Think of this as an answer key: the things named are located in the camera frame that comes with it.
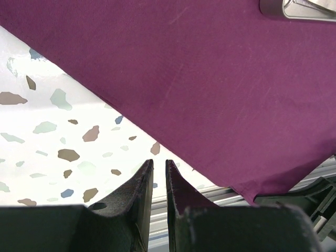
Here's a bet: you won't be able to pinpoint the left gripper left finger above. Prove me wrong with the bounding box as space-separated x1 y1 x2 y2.
1 160 154 251

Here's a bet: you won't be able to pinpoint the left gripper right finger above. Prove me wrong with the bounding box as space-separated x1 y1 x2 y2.
165 160 323 251

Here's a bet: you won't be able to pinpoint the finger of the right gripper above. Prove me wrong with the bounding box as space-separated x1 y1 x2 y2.
254 177 335 241

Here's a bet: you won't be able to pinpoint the purple cloth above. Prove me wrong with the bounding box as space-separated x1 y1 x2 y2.
1 1 335 201

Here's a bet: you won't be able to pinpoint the silver hemostat forceps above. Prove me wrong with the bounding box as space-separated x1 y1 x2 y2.
294 0 335 13

